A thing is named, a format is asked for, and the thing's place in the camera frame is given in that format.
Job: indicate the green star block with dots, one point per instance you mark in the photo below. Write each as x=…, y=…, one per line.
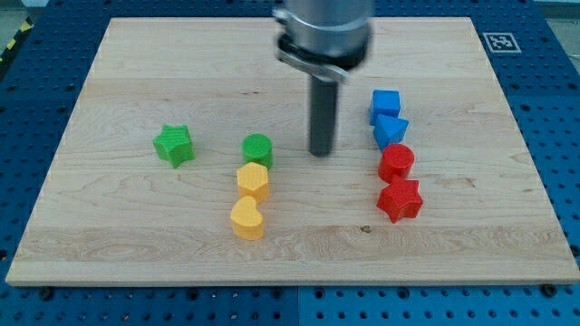
x=174, y=145

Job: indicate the blue triangle block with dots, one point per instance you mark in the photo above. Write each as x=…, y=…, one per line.
x=389, y=130

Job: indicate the yellow hexagon block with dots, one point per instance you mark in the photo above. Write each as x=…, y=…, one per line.
x=253, y=181

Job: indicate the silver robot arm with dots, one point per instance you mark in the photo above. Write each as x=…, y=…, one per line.
x=325, y=39

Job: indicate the white fiducial marker tag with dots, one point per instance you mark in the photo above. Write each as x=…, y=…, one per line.
x=500, y=42

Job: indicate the green circle block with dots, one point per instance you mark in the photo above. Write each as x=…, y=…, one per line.
x=258, y=148

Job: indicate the red circle block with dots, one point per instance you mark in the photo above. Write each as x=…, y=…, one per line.
x=396, y=160

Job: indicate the yellow black hazard tape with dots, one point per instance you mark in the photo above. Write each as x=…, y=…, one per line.
x=17, y=41

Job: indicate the red star block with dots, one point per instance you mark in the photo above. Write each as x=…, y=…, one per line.
x=401, y=199

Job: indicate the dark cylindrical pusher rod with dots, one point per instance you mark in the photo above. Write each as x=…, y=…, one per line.
x=323, y=107

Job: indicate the yellow heart block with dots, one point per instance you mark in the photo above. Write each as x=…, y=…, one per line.
x=246, y=220

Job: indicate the blue cube block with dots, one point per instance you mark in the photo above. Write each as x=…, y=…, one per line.
x=384, y=102

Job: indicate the wooden board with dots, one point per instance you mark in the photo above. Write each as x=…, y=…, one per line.
x=111, y=213

